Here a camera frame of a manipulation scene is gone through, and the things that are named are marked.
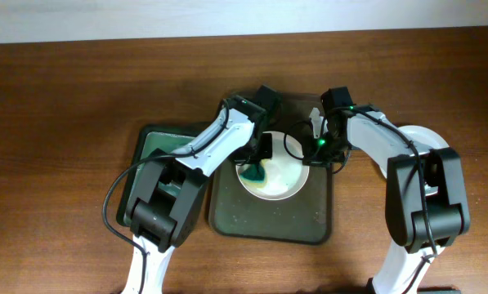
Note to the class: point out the dark green water tray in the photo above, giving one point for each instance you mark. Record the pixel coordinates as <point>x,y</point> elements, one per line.
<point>151,137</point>

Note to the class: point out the brown serving tray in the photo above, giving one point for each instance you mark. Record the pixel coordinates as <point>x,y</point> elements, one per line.
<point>304,218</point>

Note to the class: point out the green yellow sponge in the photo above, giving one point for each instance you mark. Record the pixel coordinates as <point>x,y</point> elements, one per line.
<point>254,172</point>

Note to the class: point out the pale green white plate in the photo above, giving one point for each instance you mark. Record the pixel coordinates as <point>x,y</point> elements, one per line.
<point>427,137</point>

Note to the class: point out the pinkish white plate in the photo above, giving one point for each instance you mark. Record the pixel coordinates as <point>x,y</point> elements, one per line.
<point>285,175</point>

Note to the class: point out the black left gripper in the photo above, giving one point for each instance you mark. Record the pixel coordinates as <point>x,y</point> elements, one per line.
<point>258,154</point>

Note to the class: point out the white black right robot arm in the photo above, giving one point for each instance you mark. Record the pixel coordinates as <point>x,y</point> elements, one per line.
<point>426,205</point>

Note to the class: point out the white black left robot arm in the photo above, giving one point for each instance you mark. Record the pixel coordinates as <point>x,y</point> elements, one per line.
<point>168,187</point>

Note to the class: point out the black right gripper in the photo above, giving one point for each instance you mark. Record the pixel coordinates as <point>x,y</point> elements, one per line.
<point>316,160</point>

